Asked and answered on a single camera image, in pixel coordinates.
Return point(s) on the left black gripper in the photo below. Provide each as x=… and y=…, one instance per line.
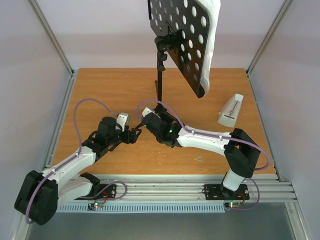
x=128, y=140

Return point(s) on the white metronome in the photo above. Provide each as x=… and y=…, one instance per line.
x=230, y=111

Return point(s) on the black music stand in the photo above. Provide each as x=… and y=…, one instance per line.
x=182, y=29

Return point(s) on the white sheet music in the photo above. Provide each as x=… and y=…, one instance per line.
x=212, y=7

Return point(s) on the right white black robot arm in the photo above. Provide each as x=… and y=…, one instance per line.
x=237, y=147

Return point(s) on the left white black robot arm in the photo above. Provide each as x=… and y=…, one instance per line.
x=42, y=193

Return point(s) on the left small circuit board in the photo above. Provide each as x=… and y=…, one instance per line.
x=96, y=205

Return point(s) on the small circuit board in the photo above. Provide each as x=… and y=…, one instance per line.
x=232, y=204
x=96, y=205

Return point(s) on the right small circuit board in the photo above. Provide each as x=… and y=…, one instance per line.
x=232, y=204

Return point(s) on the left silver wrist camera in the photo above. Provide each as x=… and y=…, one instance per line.
x=121, y=120

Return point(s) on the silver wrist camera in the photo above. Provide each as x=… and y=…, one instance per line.
x=121, y=120
x=147, y=111

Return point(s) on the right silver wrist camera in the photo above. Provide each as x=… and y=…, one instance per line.
x=147, y=111

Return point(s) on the aluminium frame rail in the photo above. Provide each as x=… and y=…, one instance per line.
x=187, y=188

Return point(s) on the grey slotted cable duct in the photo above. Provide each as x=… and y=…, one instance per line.
x=143, y=208

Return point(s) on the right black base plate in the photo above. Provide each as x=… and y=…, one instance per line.
x=214, y=192

